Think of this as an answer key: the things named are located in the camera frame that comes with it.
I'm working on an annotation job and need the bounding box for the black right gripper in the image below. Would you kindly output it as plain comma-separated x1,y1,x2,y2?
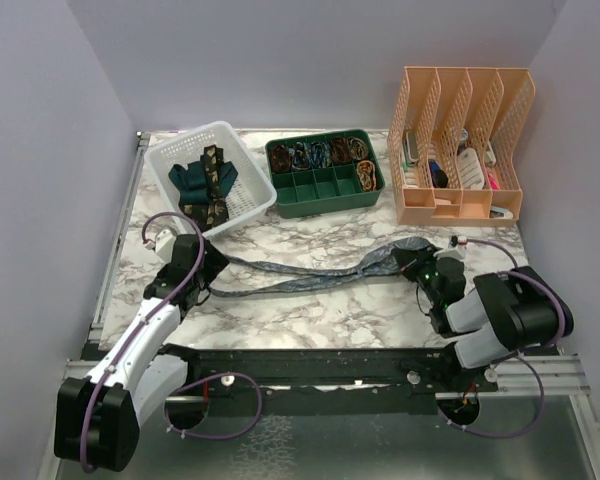
393,243,445,306

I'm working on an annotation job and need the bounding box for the grey blue floral tie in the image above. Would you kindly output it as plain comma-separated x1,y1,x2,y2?
208,236,440,298

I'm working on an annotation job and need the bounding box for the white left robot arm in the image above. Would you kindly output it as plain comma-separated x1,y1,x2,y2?
54,234,229,472

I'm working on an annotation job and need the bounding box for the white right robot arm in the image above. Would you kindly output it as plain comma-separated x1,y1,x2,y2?
393,237,574,391

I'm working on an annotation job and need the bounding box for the black gold leaf tie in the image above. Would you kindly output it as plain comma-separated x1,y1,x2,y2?
172,144,229,232

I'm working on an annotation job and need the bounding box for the dark green tie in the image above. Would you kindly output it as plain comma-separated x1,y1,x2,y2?
168,161,238,205

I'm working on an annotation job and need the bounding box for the blue black item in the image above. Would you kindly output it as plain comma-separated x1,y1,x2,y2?
428,160,449,189

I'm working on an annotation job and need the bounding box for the pink marker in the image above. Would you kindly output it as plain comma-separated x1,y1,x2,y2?
487,170,500,190

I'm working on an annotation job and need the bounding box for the white ribbed item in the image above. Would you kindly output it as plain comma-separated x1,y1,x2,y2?
457,148,485,190

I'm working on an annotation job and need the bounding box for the white plastic basket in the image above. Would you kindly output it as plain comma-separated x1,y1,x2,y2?
145,121,277,238

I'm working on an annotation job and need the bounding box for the orange patterned rolled tie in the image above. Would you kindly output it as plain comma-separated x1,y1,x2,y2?
355,160,377,192

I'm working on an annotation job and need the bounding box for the orange file organizer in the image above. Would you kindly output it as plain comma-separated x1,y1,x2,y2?
387,66,536,227

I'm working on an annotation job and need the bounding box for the green compartment tray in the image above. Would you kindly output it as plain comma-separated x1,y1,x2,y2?
265,129,385,219

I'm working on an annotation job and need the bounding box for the tan rolled tie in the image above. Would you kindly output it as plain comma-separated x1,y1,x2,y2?
346,136,371,162

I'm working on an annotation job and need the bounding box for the red brown rolled tie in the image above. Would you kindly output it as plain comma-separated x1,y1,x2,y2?
328,137,352,166

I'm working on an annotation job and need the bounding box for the dark blue rolled tie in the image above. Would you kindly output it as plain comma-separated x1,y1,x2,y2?
308,141,331,169

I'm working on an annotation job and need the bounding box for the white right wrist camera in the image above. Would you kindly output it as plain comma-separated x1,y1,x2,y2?
447,235,469,261

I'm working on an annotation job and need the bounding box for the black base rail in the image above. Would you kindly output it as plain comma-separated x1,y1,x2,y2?
161,344,496,417

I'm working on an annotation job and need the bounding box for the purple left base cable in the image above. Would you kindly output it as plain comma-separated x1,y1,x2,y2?
163,372,264,442

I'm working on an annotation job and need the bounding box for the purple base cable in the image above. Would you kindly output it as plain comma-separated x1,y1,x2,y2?
163,372,264,442
437,354,546,439

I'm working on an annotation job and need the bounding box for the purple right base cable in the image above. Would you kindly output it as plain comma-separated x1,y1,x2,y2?
437,354,546,439

